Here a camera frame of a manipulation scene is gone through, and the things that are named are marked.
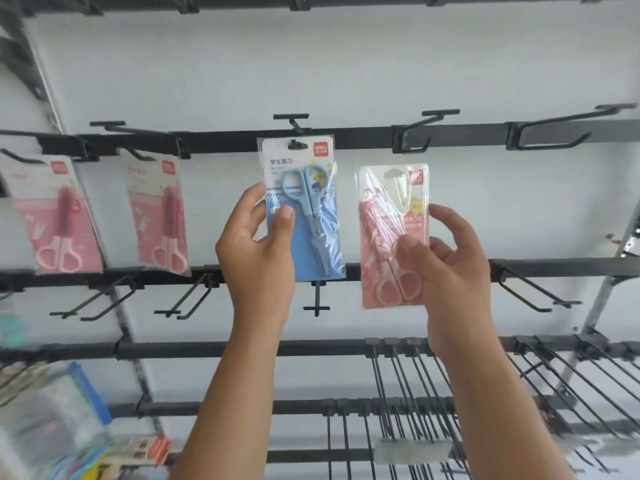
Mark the pink scissors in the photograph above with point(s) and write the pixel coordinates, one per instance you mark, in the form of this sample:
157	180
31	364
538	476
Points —
62	229
389	270
170	229

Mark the black slotted rack upright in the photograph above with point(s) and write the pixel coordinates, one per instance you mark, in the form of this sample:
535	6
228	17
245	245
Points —
30	59

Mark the person's left hand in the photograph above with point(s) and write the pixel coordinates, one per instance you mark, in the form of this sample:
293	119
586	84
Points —
255	274

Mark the beige stationery packet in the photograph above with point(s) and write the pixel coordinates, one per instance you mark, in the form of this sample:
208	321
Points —
20	382

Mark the white label tag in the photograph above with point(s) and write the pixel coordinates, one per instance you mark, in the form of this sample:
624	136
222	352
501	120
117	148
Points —
412	452

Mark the person's left thumb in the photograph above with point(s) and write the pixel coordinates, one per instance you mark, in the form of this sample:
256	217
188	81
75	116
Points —
284	227

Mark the person's left forearm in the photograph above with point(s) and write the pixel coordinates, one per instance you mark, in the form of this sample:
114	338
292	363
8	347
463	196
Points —
235	394

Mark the pink scissors packet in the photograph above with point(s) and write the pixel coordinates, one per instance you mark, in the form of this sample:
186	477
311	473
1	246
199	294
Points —
40	214
150	204
380	194

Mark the row of long black pegs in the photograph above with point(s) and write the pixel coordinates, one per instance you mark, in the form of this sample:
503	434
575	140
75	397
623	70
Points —
575	379

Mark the orange stationery packet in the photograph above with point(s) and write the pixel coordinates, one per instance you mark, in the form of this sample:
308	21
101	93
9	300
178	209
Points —
142	450

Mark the person's right thumb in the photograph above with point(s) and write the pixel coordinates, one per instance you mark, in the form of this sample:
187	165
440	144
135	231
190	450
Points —
407	249

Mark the person's right forearm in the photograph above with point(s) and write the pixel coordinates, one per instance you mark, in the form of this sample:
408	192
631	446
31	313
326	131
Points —
495	409

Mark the clear packet with blue edge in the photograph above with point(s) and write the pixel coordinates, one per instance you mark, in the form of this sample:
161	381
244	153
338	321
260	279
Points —
50	424

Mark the person's right hand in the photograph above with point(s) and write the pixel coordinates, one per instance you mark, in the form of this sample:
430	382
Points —
455	289

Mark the silver slotted rack upright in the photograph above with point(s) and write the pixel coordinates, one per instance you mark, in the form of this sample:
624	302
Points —
600	304

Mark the black rack crossbar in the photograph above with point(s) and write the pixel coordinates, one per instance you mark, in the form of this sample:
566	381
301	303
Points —
280	407
350	0
360	136
550	268
320	455
310	347

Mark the blue scissors packet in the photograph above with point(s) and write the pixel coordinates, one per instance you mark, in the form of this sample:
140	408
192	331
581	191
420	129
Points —
320	254

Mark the blue scissors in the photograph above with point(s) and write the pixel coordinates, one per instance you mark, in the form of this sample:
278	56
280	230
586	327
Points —
312	214

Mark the teal packet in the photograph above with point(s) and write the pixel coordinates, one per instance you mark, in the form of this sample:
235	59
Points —
10	329

